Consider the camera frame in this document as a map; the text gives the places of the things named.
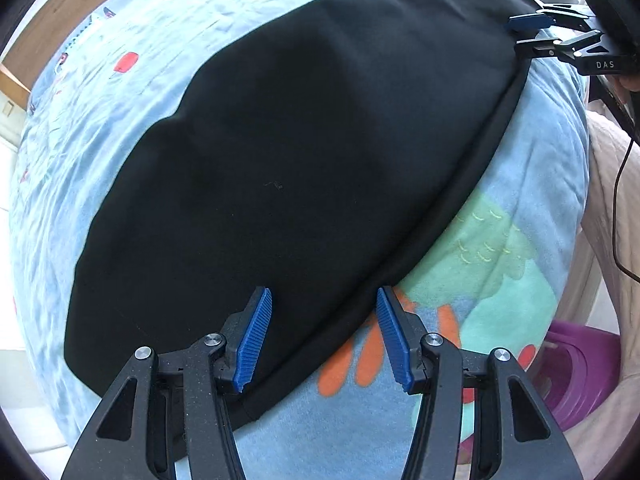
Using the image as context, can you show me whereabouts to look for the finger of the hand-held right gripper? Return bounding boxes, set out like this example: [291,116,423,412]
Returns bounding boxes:
[507,4,593,32]
[515,30,610,62]

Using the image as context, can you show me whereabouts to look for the black pants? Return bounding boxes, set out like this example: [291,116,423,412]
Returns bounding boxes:
[64,0,538,423]

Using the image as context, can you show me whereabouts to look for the black cable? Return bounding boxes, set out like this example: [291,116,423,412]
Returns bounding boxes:
[612,137,640,282]

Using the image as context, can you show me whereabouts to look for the purple plastic stool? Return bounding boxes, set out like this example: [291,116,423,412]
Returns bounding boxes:
[542,321,623,433]

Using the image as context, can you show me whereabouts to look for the blue printed bed sheet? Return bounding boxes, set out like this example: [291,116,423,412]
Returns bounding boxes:
[7,0,588,480]

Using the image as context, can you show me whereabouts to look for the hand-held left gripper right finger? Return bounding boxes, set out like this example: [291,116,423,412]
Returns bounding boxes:
[376,286,583,480]

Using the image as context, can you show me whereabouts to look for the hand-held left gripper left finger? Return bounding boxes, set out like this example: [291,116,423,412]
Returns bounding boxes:
[60,286,273,480]

